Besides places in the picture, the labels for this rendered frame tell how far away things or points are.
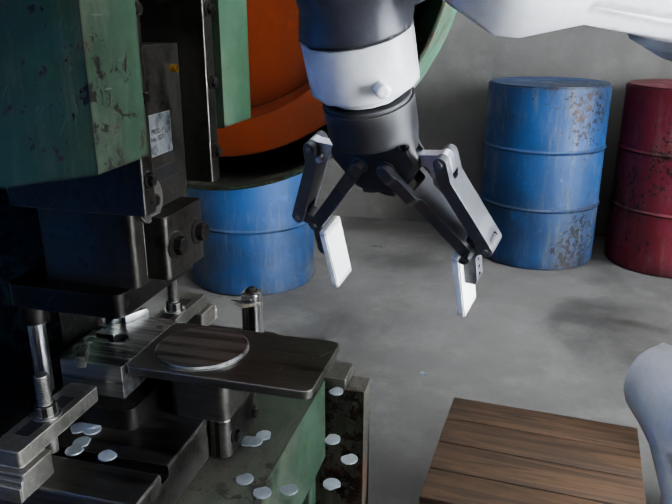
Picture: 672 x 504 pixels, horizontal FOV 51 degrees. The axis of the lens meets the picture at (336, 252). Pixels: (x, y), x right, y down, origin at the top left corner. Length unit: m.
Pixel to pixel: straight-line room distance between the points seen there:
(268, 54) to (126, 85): 0.50
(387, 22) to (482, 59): 3.57
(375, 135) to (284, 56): 0.67
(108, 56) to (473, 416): 1.18
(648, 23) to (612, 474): 1.13
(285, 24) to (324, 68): 0.67
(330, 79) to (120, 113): 0.28
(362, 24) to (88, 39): 0.29
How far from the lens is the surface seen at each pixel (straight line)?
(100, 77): 0.72
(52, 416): 0.91
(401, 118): 0.56
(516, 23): 0.47
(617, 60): 4.10
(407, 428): 2.23
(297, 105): 1.17
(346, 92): 0.53
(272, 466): 0.96
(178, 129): 0.95
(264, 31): 1.22
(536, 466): 1.52
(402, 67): 0.54
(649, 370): 0.90
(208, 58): 0.95
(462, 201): 0.58
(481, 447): 1.55
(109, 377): 0.96
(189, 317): 1.17
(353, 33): 0.51
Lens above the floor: 1.21
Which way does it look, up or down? 19 degrees down
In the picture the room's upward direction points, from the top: straight up
